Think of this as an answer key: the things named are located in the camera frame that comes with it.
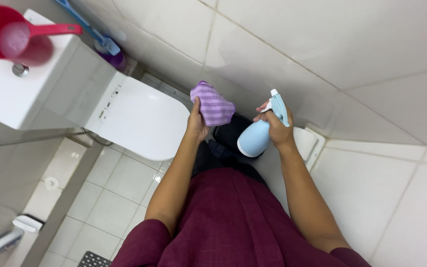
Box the person's maroon garment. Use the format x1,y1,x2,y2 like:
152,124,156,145
110,167,372,267

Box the person's left hand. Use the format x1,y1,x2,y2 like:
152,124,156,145
185,97,211,144

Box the purple striped cleaning cloth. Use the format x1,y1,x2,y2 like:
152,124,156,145
190,80,236,127

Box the purple brush holder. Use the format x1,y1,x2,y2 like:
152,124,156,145
94,39,128,72

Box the blue toilet brush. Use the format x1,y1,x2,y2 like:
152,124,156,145
53,0,121,56

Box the person's dark trousers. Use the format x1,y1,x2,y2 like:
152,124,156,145
191,139,270,188

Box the white toilet tank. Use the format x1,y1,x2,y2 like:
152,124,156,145
0,9,129,131

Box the red plastic water dipper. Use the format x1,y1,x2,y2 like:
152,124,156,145
0,5,83,60

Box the chrome flush button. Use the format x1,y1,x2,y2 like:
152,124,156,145
12,63,30,78

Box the white plastic bin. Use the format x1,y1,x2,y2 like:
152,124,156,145
292,126,326,172

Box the white and black scrub brush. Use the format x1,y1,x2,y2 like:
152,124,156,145
12,214,46,234

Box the black perforated floor mat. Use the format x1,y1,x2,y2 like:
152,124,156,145
77,251,112,267

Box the chrome bidet hose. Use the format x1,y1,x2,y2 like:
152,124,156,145
0,128,113,147

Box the person's right hand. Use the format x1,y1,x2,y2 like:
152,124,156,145
253,100,295,151

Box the light blue spray bottle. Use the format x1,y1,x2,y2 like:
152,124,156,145
237,89,290,158

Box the white toilet seat lid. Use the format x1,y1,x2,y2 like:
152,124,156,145
85,72,191,161

